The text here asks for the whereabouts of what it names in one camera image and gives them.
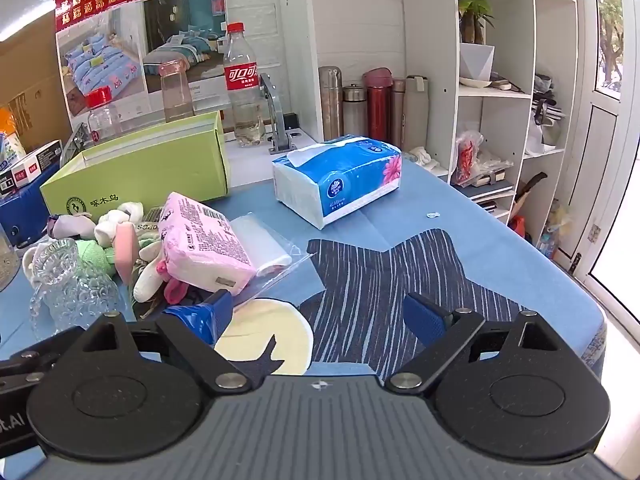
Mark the textured clear glass mug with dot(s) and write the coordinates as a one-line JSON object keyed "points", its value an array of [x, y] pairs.
{"points": [[70, 285]]}

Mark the blue printed tablecloth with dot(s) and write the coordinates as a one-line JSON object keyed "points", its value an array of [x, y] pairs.
{"points": [[450, 260]]}

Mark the potted plant in white pot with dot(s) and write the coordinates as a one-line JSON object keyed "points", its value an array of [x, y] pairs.
{"points": [[475, 35]]}

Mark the slim brown thermos flask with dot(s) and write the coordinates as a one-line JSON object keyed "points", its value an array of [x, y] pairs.
{"points": [[398, 115]]}

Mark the blue carton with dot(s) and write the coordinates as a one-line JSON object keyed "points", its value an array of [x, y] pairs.
{"points": [[25, 215]]}

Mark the grey metal clamp stand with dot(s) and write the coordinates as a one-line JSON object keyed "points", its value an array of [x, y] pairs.
{"points": [[280, 120]]}

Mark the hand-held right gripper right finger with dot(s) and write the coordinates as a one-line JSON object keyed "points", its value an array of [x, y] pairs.
{"points": [[425, 317]]}

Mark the silver thermos flask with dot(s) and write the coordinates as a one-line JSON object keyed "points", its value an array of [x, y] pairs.
{"points": [[330, 105]]}

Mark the green sock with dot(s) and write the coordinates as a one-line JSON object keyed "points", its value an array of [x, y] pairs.
{"points": [[95, 257]]}

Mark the white cloth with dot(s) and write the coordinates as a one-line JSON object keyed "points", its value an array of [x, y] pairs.
{"points": [[422, 156]]}

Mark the cola bottle with red cap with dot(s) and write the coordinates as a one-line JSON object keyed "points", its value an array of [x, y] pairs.
{"points": [[243, 85]]}

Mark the clear plastic zip bag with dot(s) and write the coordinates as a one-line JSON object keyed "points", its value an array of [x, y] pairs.
{"points": [[265, 245]]}

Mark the bedding wall poster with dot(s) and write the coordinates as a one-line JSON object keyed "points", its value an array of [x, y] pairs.
{"points": [[115, 50]]}

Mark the clear jar with red cap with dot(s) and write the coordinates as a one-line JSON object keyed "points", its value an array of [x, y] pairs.
{"points": [[102, 117]]}

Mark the red thermos flask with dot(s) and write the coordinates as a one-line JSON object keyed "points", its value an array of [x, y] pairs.
{"points": [[378, 107]]}

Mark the blue tissue pack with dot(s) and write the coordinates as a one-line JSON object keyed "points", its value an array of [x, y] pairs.
{"points": [[345, 175]]}

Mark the green cardboard box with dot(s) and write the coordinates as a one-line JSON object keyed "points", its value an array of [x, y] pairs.
{"points": [[140, 175]]}

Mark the glass bottle with pink lid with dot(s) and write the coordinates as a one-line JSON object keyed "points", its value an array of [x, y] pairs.
{"points": [[176, 92]]}

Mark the beige thermos flask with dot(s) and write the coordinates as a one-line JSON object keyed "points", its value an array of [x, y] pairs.
{"points": [[415, 115]]}

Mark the white rolled sock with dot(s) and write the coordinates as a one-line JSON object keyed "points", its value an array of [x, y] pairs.
{"points": [[117, 220]]}

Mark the short grey thermos flask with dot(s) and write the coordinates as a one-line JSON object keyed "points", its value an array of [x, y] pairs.
{"points": [[354, 112]]}

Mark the white and pink sock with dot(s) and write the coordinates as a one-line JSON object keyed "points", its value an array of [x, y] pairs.
{"points": [[147, 280]]}

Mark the pink tissue pack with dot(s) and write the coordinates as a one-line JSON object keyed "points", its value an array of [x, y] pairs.
{"points": [[205, 245]]}

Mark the pink rolled sock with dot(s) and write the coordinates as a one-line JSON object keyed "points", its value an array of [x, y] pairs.
{"points": [[125, 252]]}

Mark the brown cardboard box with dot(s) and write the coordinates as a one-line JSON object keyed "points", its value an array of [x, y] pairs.
{"points": [[30, 80]]}

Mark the red and clear plastic bag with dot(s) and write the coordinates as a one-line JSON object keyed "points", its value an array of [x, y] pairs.
{"points": [[470, 157]]}

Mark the white and black carton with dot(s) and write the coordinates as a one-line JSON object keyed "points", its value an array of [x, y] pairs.
{"points": [[30, 167]]}

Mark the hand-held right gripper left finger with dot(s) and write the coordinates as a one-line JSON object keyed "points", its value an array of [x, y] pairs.
{"points": [[200, 316]]}

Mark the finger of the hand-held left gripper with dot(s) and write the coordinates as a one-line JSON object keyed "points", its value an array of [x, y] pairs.
{"points": [[30, 360]]}

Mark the white shelf unit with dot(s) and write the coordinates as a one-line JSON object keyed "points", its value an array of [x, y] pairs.
{"points": [[430, 35]]}

